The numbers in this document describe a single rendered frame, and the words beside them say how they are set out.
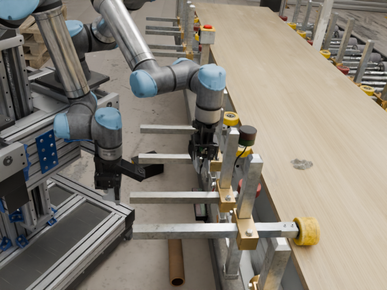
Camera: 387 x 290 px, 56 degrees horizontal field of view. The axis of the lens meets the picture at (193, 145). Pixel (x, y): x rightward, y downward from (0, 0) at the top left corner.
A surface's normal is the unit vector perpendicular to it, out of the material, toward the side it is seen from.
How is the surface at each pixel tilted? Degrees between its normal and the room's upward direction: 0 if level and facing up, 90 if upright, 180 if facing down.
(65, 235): 0
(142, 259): 0
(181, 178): 0
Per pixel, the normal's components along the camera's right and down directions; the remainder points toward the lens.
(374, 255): 0.08, -0.83
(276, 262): 0.10, 0.55
